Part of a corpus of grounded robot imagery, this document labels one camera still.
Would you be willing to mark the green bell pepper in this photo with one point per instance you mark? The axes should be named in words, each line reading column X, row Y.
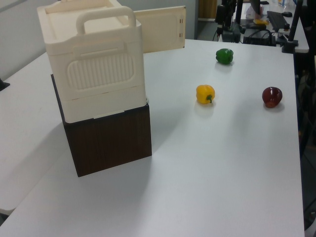
column 224, row 56

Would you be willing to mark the cream cabinet door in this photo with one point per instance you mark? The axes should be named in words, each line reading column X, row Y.
column 160, row 29

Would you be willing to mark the dark brown wooden base box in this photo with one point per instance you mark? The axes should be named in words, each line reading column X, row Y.
column 111, row 143

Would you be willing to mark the dark red apple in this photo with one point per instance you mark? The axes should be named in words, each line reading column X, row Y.
column 272, row 96

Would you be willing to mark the black keyboard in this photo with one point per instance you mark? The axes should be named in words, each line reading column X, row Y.
column 277, row 21

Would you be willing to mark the yellow bell pepper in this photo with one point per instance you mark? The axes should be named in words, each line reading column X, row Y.
column 205, row 93

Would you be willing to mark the small yellow object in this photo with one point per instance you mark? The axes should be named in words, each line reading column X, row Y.
column 260, row 22

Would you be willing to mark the black camera rig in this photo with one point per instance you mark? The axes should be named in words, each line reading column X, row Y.
column 230, row 24

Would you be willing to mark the black equipment box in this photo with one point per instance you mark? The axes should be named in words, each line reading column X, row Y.
column 259, row 38

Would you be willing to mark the black pole stand with clamp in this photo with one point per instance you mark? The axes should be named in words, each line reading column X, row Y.
column 3, row 85
column 293, row 32

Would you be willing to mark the cream plastic cabinet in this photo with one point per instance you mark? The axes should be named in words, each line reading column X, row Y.
column 98, row 74

